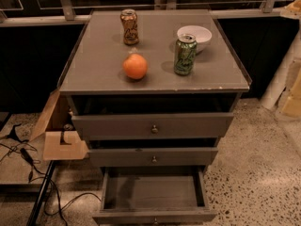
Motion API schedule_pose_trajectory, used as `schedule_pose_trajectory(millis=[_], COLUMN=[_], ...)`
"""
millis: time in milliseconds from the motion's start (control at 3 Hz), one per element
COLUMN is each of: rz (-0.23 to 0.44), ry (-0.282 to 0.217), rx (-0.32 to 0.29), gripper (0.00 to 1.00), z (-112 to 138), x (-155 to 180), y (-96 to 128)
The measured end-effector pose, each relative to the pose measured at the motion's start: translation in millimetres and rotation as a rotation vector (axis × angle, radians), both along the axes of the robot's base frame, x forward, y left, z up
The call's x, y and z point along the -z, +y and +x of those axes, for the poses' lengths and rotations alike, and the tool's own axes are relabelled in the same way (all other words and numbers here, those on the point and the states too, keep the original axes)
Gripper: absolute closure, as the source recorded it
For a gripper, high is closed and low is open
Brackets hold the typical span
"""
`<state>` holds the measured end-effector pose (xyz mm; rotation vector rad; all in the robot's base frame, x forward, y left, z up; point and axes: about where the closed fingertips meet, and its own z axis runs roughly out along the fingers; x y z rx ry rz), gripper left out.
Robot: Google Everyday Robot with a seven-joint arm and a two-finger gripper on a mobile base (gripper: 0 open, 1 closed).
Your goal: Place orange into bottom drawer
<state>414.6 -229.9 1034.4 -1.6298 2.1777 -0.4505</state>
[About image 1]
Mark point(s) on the orange fruit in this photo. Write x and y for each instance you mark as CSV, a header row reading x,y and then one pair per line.
x,y
135,66

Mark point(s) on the grey drawer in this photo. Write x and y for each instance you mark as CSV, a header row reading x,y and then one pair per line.
x,y
153,196
152,126
152,157

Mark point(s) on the grey middle drawer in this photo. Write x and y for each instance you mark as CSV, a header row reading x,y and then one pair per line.
x,y
152,157

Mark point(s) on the grey drawer cabinet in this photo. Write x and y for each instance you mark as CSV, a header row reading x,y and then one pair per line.
x,y
95,83

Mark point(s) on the grey top drawer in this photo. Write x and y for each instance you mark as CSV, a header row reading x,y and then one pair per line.
x,y
152,126

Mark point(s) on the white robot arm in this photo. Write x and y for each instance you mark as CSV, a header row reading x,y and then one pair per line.
x,y
284,89

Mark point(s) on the white bowl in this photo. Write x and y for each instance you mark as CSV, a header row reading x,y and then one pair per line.
x,y
202,34

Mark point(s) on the metal window railing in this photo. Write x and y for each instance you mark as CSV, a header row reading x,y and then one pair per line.
x,y
35,12

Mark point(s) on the grey bottom drawer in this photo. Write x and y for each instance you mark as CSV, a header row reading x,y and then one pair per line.
x,y
153,196

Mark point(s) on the open cardboard box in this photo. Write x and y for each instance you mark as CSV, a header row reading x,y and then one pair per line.
x,y
61,141

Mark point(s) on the orange soda can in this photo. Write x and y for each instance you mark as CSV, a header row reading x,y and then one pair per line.
x,y
128,19

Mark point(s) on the green soda can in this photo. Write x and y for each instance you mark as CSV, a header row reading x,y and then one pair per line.
x,y
185,53

